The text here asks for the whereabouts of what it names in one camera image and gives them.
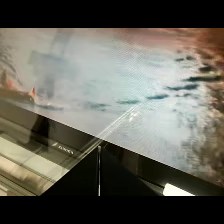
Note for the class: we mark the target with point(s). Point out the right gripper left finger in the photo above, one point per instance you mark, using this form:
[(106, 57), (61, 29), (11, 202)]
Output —
[(78, 181)]

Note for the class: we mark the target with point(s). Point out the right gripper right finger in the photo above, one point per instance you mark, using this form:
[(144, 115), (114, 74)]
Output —
[(120, 180)]

